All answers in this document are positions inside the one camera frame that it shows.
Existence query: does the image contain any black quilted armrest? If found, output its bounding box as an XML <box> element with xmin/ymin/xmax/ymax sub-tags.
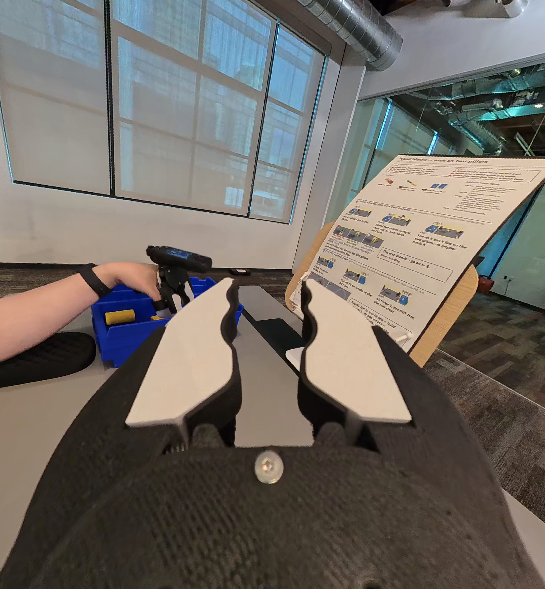
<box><xmin>0</xmin><ymin>331</ymin><xmax>97</xmax><ymax>392</ymax></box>

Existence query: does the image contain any large glass window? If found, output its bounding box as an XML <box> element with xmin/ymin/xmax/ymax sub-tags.
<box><xmin>0</xmin><ymin>0</ymin><xmax>328</xmax><ymax>225</ymax></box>

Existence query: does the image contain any black table inset panel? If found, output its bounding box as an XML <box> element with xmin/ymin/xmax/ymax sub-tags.
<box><xmin>241</xmin><ymin>309</ymin><xmax>304</xmax><ymax>365</ymax></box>

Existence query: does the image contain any black wristband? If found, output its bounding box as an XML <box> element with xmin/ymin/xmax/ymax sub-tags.
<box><xmin>77</xmin><ymin>263</ymin><xmax>114</xmax><ymax>299</ymax></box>

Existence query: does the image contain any printed instruction board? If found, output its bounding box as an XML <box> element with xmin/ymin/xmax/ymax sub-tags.
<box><xmin>287</xmin><ymin>154</ymin><xmax>545</xmax><ymax>355</ymax></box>

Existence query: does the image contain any silver spiral air duct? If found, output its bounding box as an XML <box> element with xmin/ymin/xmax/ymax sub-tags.
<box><xmin>298</xmin><ymin>0</ymin><xmax>404</xmax><ymax>72</ymax></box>

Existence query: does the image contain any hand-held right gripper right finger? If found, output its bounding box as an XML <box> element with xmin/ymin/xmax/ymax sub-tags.
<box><xmin>297</xmin><ymin>278</ymin><xmax>413</xmax><ymax>445</ymax></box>

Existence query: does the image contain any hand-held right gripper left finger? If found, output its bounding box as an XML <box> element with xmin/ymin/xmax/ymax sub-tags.
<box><xmin>124</xmin><ymin>276</ymin><xmax>243</xmax><ymax>446</ymax></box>

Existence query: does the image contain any person's left forearm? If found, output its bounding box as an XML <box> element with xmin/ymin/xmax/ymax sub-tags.
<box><xmin>0</xmin><ymin>269</ymin><xmax>99</xmax><ymax>370</ymax></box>

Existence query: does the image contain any blue plastic bin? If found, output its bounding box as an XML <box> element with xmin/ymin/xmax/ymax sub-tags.
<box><xmin>91</xmin><ymin>276</ymin><xmax>245</xmax><ymax>369</ymax></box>

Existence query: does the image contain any person's left hand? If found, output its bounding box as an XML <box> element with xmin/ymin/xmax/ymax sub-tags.
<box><xmin>109</xmin><ymin>262</ymin><xmax>163</xmax><ymax>304</ymax></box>

